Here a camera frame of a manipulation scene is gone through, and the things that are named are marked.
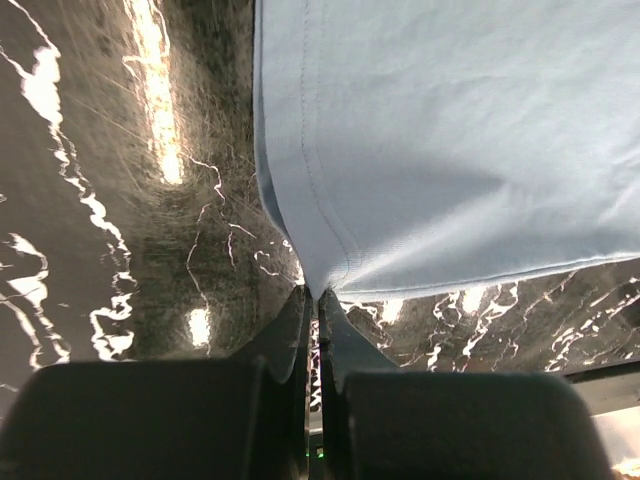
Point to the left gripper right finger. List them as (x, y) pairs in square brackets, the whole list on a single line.
[(343, 351)]

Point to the grey-blue t shirt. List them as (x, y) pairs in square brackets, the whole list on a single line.
[(413, 148)]

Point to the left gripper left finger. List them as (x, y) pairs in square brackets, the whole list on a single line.
[(278, 414)]

